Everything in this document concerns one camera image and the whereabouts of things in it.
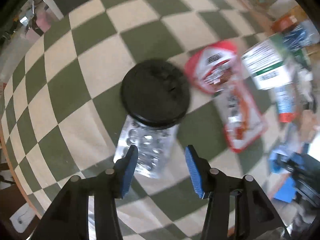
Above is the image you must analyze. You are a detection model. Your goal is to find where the small milk carton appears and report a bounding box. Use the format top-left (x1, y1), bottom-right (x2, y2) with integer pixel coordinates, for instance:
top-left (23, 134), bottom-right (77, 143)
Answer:
top-left (274, 85), bottom-right (296, 123)

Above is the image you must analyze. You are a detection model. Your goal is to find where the red white snack packet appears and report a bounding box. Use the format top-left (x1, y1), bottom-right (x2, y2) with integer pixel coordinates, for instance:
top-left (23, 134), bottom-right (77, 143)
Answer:
top-left (184, 40), bottom-right (267, 153)

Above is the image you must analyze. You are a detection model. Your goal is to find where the silver pill blister pack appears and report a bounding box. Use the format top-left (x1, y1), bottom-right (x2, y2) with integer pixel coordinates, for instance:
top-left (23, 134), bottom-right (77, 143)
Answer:
top-left (113, 115), bottom-right (179, 178)

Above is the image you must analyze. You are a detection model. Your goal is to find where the black round lid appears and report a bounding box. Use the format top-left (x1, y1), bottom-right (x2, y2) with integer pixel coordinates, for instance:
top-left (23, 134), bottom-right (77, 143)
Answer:
top-left (120, 59), bottom-right (191, 128)

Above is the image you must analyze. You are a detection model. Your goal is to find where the white green carton box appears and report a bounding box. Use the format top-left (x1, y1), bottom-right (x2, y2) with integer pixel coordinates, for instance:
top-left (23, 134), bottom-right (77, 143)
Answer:
top-left (241, 34), bottom-right (295, 90)

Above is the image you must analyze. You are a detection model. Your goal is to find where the green checkered table mat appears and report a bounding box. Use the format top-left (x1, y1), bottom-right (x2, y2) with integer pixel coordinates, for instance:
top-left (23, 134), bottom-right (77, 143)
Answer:
top-left (1, 0), bottom-right (286, 239)

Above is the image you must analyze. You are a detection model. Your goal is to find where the pink suitcase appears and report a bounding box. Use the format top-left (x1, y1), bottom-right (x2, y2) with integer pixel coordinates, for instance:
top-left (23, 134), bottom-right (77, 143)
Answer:
top-left (36, 11), bottom-right (55, 33)

